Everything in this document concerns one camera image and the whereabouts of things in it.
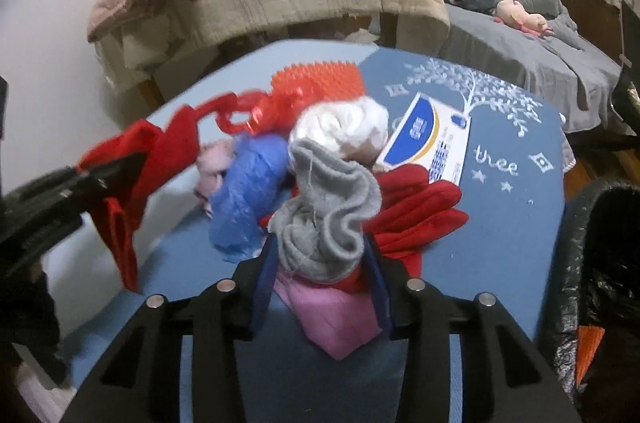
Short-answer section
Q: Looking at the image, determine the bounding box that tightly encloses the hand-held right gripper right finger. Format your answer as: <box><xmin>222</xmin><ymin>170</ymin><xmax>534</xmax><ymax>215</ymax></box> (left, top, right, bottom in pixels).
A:
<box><xmin>362</xmin><ymin>235</ymin><xmax>583</xmax><ymax>423</ymax></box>

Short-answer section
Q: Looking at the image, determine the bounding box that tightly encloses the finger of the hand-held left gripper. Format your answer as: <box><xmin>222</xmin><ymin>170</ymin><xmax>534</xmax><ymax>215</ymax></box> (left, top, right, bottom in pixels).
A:
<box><xmin>75</xmin><ymin>150</ymin><xmax>149</xmax><ymax>204</ymax></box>

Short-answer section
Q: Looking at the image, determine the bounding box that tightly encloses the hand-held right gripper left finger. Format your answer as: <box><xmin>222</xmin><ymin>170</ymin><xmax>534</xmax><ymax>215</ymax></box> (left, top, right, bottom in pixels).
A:
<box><xmin>60</xmin><ymin>233</ymin><xmax>281</xmax><ymax>423</ymax></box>

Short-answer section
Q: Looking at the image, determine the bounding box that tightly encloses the red cloth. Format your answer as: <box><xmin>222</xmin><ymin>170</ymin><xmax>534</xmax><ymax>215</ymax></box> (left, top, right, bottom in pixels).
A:
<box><xmin>80</xmin><ymin>105</ymin><xmax>201</xmax><ymax>294</ymax></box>

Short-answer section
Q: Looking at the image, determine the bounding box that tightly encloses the grey sock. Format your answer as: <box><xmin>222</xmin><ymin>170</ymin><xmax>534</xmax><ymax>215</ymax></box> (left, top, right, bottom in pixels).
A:
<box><xmin>270</xmin><ymin>138</ymin><xmax>383</xmax><ymax>281</ymax></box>

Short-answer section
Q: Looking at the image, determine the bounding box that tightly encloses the white and blue box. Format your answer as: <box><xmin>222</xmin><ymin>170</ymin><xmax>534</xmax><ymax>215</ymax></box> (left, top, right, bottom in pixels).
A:
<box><xmin>375</xmin><ymin>93</ymin><xmax>473</xmax><ymax>184</ymax></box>

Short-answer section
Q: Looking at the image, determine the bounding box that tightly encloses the orange foam net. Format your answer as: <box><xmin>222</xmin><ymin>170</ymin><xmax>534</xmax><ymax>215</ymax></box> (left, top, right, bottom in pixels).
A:
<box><xmin>270</xmin><ymin>60</ymin><xmax>366</xmax><ymax>104</ymax></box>

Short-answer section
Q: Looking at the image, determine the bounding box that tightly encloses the black trash bin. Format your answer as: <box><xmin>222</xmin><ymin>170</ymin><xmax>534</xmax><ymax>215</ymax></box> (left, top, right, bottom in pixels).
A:
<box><xmin>542</xmin><ymin>178</ymin><xmax>640</xmax><ymax>423</ymax></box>

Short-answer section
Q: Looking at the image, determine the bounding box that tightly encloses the pink crumpled cloth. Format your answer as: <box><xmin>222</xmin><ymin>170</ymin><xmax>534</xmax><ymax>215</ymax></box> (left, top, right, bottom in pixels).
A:
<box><xmin>194</xmin><ymin>139</ymin><xmax>236</xmax><ymax>219</ymax></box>

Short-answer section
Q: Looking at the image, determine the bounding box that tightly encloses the red glove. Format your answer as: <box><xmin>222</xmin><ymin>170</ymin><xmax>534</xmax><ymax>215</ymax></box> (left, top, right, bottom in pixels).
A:
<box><xmin>350</xmin><ymin>165</ymin><xmax>471</xmax><ymax>294</ymax></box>

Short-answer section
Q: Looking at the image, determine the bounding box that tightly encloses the cream folded cloth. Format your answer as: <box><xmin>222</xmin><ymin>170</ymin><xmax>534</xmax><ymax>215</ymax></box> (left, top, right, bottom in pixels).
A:
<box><xmin>95</xmin><ymin>15</ymin><xmax>201</xmax><ymax>94</ymax></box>

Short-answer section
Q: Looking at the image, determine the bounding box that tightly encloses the blue printed tablecloth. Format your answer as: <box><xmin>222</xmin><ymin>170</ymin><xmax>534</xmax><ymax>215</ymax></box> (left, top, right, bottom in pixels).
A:
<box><xmin>42</xmin><ymin>38</ymin><xmax>568</xmax><ymax>423</ymax></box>

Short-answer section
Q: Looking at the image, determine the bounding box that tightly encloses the orange paper piece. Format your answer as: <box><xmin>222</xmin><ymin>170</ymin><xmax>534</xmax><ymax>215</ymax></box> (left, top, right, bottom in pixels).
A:
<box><xmin>575</xmin><ymin>325</ymin><xmax>606</xmax><ymax>386</ymax></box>

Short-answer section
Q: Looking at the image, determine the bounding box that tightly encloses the white lace cloth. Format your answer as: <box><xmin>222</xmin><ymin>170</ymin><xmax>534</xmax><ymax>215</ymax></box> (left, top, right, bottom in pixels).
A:
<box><xmin>559</xmin><ymin>118</ymin><xmax>577</xmax><ymax>174</ymax></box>

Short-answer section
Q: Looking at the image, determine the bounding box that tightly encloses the bed with grey sheet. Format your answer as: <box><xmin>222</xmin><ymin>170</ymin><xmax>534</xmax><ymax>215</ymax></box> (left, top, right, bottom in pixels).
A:
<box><xmin>440</xmin><ymin>0</ymin><xmax>623</xmax><ymax>124</ymax></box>

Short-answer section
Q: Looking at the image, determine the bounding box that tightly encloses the pink plush toy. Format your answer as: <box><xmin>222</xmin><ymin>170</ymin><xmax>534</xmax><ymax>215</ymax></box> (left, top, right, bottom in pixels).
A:
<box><xmin>494</xmin><ymin>0</ymin><xmax>555</xmax><ymax>38</ymax></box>

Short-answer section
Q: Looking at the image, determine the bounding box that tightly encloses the black chair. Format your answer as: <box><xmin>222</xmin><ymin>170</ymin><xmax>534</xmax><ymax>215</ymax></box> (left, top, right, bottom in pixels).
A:
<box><xmin>565</xmin><ymin>0</ymin><xmax>640</xmax><ymax>154</ymax></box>

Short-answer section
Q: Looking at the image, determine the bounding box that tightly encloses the wooden headboard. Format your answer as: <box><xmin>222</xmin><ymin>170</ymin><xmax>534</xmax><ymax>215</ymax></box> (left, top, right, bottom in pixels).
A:
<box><xmin>555</xmin><ymin>0</ymin><xmax>623</xmax><ymax>58</ymax></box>

